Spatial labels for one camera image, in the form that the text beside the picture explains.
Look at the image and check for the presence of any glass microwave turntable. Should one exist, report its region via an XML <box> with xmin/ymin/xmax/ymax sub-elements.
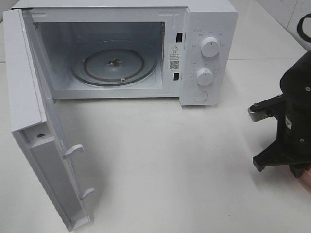
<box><xmin>70</xmin><ymin>40</ymin><xmax>159</xmax><ymax>87</ymax></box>

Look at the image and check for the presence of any upper white power knob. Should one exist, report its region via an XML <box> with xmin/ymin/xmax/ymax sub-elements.
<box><xmin>200</xmin><ymin>35</ymin><xmax>220</xmax><ymax>58</ymax></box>

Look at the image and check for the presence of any lower white timer knob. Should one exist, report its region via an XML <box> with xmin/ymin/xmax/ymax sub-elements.
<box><xmin>196</xmin><ymin>68</ymin><xmax>214</xmax><ymax>86</ymax></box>

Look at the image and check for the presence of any round white door button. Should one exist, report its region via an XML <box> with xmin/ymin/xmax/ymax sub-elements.
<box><xmin>193</xmin><ymin>91</ymin><xmax>208</xmax><ymax>103</ymax></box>

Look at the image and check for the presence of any white warning label sticker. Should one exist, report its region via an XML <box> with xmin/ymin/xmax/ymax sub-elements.
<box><xmin>168</xmin><ymin>43</ymin><xmax>182</xmax><ymax>71</ymax></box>

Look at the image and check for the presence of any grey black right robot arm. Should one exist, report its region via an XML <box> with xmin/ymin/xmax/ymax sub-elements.
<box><xmin>248</xmin><ymin>51</ymin><xmax>311</xmax><ymax>178</ymax></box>

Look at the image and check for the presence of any white microwave door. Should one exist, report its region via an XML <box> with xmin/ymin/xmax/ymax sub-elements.
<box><xmin>3</xmin><ymin>9</ymin><xmax>94</xmax><ymax>231</ymax></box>

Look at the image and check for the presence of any white microwave oven body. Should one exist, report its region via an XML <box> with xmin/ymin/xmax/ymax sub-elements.
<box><xmin>10</xmin><ymin>0</ymin><xmax>238</xmax><ymax>106</ymax></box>

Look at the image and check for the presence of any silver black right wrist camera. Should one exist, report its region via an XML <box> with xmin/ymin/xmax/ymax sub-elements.
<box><xmin>248</xmin><ymin>94</ymin><xmax>286</xmax><ymax>122</ymax></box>

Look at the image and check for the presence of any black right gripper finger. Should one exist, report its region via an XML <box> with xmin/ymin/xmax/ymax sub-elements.
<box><xmin>289</xmin><ymin>164</ymin><xmax>310</xmax><ymax>178</ymax></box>
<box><xmin>253</xmin><ymin>141</ymin><xmax>289</xmax><ymax>172</ymax></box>

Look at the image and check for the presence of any pink round plate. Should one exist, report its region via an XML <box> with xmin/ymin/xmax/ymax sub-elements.
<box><xmin>299</xmin><ymin>169</ymin><xmax>311</xmax><ymax>190</ymax></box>

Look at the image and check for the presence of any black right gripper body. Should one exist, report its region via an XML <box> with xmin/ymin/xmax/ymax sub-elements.
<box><xmin>274</xmin><ymin>97</ymin><xmax>311</xmax><ymax>166</ymax></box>

